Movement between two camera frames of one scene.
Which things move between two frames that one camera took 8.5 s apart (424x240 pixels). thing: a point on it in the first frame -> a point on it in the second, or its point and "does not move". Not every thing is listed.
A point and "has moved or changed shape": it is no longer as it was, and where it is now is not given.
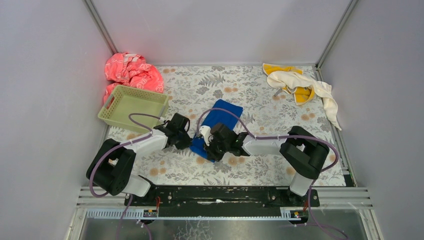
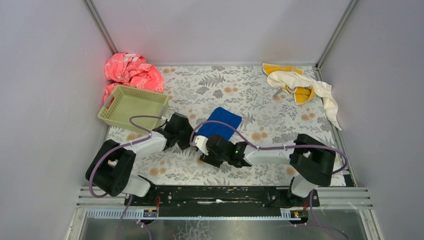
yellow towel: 302,95 does not move
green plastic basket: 124,100 does not move
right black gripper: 212,149 -> 211,153
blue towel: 223,112 has moved or changed shape
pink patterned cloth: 131,70 does not move
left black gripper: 182,141 does not move
